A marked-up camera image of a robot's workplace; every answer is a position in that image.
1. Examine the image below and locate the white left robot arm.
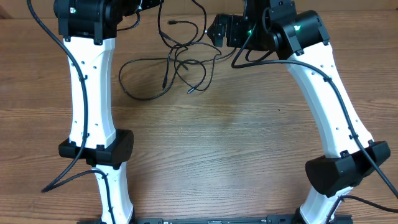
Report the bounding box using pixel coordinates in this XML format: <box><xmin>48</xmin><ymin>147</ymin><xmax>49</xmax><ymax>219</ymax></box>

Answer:
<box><xmin>53</xmin><ymin>0</ymin><xmax>159</xmax><ymax>223</ymax></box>

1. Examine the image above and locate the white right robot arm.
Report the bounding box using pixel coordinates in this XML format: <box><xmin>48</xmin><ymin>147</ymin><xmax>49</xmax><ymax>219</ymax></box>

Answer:
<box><xmin>207</xmin><ymin>1</ymin><xmax>391</xmax><ymax>223</ymax></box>

